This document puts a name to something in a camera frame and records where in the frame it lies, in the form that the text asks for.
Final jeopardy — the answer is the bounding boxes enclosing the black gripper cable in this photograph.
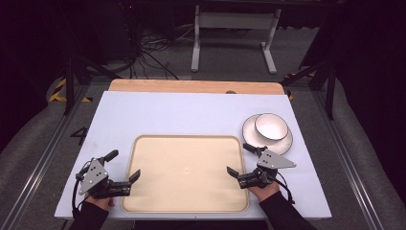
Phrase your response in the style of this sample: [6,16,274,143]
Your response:
[273,172,296,205]
[71,161,92,219]

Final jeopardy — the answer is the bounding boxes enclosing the white plate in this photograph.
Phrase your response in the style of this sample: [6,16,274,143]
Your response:
[241,113,294,156]

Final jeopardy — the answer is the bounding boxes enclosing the wooden table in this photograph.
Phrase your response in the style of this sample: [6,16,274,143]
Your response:
[108,79,285,96]

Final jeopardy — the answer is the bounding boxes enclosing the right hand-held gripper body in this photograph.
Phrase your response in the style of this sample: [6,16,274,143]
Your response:
[237,149,297,190]

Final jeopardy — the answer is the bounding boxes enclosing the aluminium rail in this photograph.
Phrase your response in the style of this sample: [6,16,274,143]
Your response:
[0,83,94,230]
[309,89,386,230]

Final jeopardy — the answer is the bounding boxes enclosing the white board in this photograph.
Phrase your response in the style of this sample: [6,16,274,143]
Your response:
[54,90,333,221]

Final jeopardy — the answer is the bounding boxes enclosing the beige tray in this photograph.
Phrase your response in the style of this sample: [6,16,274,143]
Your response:
[120,134,251,215]

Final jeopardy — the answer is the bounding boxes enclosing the black metal stand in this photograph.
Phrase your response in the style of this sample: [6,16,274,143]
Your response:
[62,52,123,116]
[280,58,337,121]

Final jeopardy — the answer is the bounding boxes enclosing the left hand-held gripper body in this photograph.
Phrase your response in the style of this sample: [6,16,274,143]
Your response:
[75,157,132,199]

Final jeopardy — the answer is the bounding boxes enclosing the white metal table frame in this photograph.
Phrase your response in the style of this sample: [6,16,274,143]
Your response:
[190,4,282,75]

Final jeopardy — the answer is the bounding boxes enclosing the tangle of black cables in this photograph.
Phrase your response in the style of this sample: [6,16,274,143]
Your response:
[119,3,196,81]

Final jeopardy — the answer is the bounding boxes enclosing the white bowl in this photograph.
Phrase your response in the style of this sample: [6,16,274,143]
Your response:
[254,112,290,142]

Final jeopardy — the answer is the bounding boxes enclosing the person's left hand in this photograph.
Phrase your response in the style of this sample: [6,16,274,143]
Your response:
[84,196,116,212]

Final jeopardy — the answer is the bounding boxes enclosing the person's right hand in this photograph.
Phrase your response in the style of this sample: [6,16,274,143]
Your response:
[247,181,282,203]

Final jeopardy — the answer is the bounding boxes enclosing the black tape floor mark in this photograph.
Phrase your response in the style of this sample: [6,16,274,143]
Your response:
[70,126,89,147]

